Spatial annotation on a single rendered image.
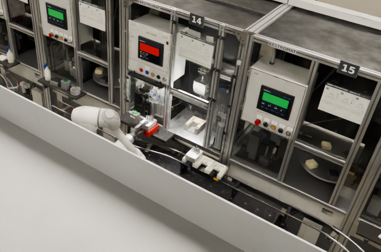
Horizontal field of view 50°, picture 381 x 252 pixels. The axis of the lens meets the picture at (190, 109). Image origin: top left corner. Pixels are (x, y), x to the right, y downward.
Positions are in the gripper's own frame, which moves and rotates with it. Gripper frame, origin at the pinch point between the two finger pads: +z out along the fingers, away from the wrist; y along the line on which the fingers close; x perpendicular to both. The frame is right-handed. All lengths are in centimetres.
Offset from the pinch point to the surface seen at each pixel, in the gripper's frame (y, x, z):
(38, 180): 185, -134, -199
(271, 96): 65, -100, 16
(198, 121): -2.7, -32.7, 36.8
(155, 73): 44.7, 2.1, 16.9
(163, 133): -8.2, -13.6, 8.9
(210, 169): -11, -68, -2
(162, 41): 76, -3, 18
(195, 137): -8.7, -38.8, 21.8
